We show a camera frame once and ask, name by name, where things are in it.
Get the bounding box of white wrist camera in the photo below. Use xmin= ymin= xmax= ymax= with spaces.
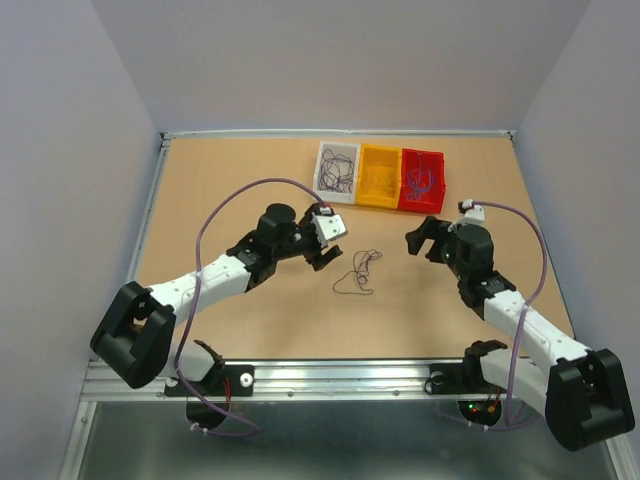
xmin=311 ymin=203 xmax=348 ymax=248
xmin=449 ymin=199 xmax=485 ymax=231

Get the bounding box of white plastic bin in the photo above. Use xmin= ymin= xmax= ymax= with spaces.
xmin=313 ymin=141 xmax=361 ymax=205

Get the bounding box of yellow plastic bin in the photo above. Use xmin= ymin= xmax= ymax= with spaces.
xmin=355 ymin=144 xmax=402 ymax=210

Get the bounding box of red plastic bin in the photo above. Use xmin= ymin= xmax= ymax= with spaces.
xmin=398 ymin=148 xmax=446 ymax=214

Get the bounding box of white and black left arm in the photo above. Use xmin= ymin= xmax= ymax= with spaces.
xmin=90 ymin=203 xmax=348 ymax=394

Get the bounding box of aluminium mounting rail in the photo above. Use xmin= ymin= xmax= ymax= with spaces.
xmin=80 ymin=358 xmax=481 ymax=404

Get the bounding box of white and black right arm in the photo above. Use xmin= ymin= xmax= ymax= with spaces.
xmin=405 ymin=216 xmax=635 ymax=451

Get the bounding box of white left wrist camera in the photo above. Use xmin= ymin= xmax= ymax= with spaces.
xmin=311 ymin=203 xmax=348 ymax=248

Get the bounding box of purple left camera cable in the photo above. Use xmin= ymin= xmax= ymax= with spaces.
xmin=173 ymin=178 xmax=331 ymax=437

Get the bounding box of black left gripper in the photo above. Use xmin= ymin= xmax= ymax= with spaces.
xmin=273 ymin=203 xmax=341 ymax=271

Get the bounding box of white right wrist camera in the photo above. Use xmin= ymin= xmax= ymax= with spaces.
xmin=449 ymin=199 xmax=485 ymax=231

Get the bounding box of purple camera cable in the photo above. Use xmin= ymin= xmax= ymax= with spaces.
xmin=469 ymin=199 xmax=547 ymax=432
xmin=173 ymin=178 xmax=331 ymax=437

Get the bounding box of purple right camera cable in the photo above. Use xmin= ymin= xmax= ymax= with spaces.
xmin=469 ymin=199 xmax=547 ymax=432

